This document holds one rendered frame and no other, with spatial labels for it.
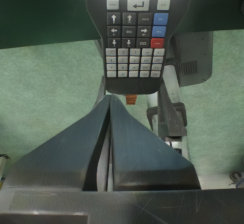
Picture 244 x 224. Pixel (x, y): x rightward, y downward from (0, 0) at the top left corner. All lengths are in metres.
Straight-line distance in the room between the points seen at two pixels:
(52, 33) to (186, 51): 0.78
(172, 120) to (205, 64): 0.94
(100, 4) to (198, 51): 0.93
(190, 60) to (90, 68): 0.66
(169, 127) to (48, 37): 0.27
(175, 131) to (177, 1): 0.13
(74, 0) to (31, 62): 1.20
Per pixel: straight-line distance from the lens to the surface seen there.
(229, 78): 1.73
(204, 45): 1.09
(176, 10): 0.21
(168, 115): 0.25
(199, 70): 1.20
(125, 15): 0.20
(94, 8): 0.20
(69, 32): 0.40
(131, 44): 0.22
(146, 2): 0.20
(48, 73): 1.58
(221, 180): 3.49
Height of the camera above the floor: 1.07
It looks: 38 degrees down
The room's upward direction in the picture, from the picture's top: 179 degrees clockwise
